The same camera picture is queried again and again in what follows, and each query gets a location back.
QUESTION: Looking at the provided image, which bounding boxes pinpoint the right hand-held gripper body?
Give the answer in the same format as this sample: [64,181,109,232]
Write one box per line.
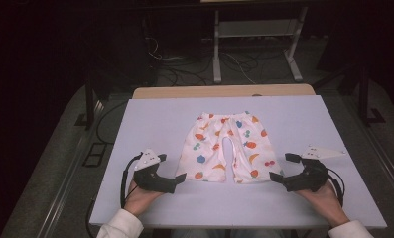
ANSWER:
[282,145,347,193]

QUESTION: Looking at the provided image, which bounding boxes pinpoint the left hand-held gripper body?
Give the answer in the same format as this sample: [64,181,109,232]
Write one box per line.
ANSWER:
[133,148,178,194]

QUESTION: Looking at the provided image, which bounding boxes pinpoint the white fruit print pants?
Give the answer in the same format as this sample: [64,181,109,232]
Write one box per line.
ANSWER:
[175,111,285,184]

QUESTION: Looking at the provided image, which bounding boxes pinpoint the person's left hand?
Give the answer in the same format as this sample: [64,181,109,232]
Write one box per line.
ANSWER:
[123,179,165,218]

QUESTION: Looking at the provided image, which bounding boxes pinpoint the person's right hand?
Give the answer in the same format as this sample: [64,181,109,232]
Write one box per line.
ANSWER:
[295,179,351,228]

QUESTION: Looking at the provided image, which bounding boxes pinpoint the wooden table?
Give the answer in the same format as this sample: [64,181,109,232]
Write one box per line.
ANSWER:
[132,83,317,100]

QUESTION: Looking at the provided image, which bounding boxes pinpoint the black metal stand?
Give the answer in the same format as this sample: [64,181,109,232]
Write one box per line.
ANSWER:
[73,74,113,131]
[313,61,386,127]

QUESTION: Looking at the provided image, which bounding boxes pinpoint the white metal stand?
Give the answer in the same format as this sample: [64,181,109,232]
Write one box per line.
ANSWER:
[211,5,309,84]

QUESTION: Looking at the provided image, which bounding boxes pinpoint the left hand-held gripper black cable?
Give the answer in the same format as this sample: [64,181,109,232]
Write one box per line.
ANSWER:
[119,152,144,210]

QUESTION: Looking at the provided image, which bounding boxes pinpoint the hand-held gripper black cable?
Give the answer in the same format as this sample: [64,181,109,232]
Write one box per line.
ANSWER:
[326,167,346,208]
[119,152,144,210]

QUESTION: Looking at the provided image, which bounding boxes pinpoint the right hand-held gripper black cable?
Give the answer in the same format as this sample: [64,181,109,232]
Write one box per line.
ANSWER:
[326,167,346,208]

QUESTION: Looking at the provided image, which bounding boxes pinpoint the black cable beside table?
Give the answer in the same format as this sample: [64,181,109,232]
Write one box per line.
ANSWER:
[85,195,98,238]

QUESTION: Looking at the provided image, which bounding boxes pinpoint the tangle of floor cables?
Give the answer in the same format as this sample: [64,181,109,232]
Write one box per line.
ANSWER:
[144,35,293,87]

